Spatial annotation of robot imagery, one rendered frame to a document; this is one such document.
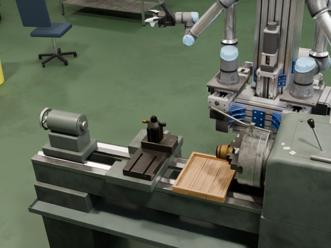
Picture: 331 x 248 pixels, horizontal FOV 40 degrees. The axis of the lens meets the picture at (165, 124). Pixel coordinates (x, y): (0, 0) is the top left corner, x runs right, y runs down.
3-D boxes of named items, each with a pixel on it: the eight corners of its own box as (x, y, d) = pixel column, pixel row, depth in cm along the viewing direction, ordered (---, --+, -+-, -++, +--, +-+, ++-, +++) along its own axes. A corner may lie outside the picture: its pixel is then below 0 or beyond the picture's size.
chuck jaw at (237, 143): (250, 150, 250) (254, 129, 250) (249, 150, 245) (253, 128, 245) (231, 146, 254) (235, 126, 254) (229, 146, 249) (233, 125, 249)
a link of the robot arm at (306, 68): (289, 79, 283) (291, 60, 276) (302, 73, 291) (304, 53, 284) (305, 85, 275) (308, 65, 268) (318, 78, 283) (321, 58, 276)
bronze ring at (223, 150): (234, 141, 252) (218, 140, 255) (230, 150, 244) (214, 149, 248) (236, 155, 256) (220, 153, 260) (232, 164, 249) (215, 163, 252)
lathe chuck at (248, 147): (265, 158, 266) (267, 117, 246) (253, 198, 245) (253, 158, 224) (250, 155, 269) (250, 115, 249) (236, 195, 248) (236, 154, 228)
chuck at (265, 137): (271, 159, 265) (273, 118, 244) (259, 200, 244) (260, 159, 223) (265, 158, 266) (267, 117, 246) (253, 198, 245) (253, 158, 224)
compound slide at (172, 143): (178, 144, 279) (178, 138, 277) (172, 154, 271) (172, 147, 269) (148, 139, 286) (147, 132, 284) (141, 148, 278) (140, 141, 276)
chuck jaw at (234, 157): (248, 155, 244) (243, 166, 234) (247, 163, 246) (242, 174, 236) (228, 151, 247) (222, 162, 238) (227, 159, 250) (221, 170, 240)
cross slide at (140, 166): (178, 141, 291) (178, 135, 288) (151, 181, 257) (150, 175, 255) (152, 136, 297) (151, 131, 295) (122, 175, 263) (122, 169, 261)
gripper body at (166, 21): (157, 27, 306) (175, 27, 304) (156, 15, 300) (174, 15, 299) (158, 22, 311) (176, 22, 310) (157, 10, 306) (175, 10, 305)
